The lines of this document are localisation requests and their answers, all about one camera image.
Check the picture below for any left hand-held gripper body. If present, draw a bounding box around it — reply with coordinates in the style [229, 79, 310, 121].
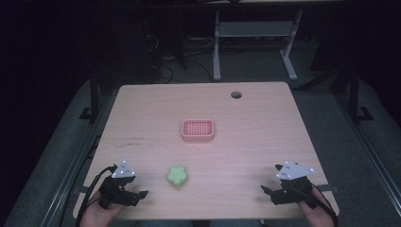
[98, 160, 140, 210]

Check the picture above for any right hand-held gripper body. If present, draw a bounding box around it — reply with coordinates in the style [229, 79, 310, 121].
[270, 161, 316, 210]

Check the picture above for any person's left hand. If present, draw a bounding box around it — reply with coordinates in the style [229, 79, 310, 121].
[79, 190, 128, 227]

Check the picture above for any person's right hand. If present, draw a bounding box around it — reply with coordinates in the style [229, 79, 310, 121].
[297, 186, 336, 227]

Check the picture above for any green flower-shaped soap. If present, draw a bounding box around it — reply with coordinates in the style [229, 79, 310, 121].
[166, 166, 189, 187]

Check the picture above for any pink soap dish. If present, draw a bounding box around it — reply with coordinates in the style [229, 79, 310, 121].
[181, 118, 216, 143]

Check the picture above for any black metal stand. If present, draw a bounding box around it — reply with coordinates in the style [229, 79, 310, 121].
[78, 67, 102, 125]
[345, 67, 375, 123]

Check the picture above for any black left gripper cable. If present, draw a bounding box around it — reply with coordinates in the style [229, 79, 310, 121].
[75, 165, 118, 227]

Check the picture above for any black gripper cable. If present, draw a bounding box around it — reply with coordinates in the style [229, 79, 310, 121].
[75, 165, 118, 227]
[291, 181, 340, 227]

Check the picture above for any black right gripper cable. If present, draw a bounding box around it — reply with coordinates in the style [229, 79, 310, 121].
[291, 181, 340, 227]

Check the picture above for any grey metal floor rail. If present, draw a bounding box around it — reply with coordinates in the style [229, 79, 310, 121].
[330, 93, 401, 209]
[39, 94, 113, 227]

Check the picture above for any bundle of floor cables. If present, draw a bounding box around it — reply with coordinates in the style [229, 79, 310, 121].
[146, 32, 216, 84]

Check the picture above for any white metal desk frame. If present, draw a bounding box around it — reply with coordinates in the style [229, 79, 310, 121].
[212, 9, 305, 82]

